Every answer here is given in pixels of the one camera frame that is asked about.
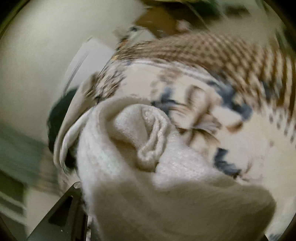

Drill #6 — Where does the white knit sweater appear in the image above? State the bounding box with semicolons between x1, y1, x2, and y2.
76;96;276;240

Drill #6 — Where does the green curtain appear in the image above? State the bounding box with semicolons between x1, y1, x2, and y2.
1;123;60;194

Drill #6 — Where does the folded beige garment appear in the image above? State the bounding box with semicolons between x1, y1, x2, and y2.
52;76;102;174

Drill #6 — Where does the dark green velvet duvet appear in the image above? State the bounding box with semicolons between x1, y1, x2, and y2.
47;88;78;153

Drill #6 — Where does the white bed headboard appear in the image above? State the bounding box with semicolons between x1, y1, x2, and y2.
62;38;115;95

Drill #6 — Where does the large open cardboard box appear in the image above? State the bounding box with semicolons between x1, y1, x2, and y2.
134;2;207;39

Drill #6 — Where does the brown checkered blanket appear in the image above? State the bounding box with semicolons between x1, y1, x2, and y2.
115;32;295;121

